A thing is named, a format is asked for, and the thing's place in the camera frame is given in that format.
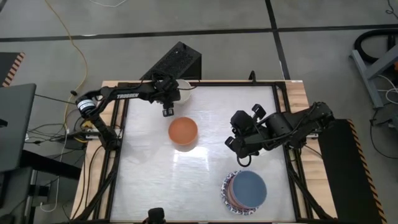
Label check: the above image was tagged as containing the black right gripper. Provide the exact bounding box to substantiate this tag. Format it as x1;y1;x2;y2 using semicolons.
224;110;278;159

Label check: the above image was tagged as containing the white plastic bowl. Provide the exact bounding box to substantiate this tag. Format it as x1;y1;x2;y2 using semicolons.
174;78;193;105

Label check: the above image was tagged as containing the orange plastic bowl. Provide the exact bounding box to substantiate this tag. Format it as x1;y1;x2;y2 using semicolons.
168;116;199;146

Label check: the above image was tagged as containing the blue leaf print paper bowl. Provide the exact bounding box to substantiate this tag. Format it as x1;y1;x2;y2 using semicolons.
220;170;269;217

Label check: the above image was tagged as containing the black computer tower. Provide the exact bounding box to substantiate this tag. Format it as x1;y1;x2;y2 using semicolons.
139;40;203;82

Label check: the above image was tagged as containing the black hazard striped mat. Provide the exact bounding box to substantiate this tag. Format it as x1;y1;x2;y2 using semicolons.
317;118;388;224
0;52;26;88

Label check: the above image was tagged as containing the black rounded object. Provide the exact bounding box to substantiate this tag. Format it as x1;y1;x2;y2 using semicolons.
146;207;167;224

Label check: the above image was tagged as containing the grey metal stand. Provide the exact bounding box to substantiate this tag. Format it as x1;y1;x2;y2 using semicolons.
350;43;398;110

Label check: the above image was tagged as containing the black metal cart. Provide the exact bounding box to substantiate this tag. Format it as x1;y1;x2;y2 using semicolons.
0;149;83;224

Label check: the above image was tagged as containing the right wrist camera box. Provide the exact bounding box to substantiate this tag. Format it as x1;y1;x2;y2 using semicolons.
251;103;267;122

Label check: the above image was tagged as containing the black aluminium table frame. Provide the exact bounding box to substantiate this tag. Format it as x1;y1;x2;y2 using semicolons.
73;79;340;224

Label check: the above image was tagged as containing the white cable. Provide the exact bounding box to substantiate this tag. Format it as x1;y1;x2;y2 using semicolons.
89;0;129;9
376;73;398;105

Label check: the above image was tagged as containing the yellow cable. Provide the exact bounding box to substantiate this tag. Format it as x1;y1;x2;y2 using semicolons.
44;0;95;129

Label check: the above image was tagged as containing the black hose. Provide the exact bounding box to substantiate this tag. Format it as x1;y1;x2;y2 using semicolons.
353;28;398;65

